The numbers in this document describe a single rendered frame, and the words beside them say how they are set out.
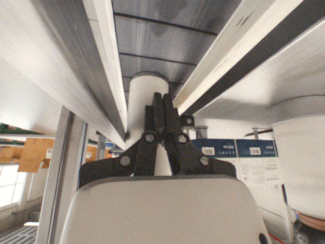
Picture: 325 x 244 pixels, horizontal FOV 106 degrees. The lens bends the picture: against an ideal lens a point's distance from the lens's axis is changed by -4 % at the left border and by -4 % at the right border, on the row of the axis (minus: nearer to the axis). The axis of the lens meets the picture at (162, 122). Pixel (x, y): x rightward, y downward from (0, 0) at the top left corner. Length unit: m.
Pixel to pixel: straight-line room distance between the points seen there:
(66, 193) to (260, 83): 0.35
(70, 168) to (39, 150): 1.70
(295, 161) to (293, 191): 0.05
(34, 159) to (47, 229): 1.72
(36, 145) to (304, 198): 2.06
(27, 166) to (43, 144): 0.27
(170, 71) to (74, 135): 0.21
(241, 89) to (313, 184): 0.18
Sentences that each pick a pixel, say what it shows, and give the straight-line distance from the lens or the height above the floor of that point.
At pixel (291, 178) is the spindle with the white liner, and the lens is 0.32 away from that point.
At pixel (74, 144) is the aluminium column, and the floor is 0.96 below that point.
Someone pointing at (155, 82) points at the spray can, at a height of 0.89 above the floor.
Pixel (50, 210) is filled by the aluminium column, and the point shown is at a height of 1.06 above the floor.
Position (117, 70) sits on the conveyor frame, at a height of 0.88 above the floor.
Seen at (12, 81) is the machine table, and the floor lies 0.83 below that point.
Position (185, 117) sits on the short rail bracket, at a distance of 0.27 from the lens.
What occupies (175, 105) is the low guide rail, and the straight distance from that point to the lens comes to 0.19.
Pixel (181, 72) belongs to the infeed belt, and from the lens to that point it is 0.17.
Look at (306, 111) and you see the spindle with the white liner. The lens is 0.32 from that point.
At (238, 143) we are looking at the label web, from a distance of 0.48.
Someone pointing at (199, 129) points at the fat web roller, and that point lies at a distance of 0.43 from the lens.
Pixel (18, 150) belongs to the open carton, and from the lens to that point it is 4.61.
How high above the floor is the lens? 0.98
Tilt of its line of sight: 15 degrees down
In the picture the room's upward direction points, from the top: 180 degrees counter-clockwise
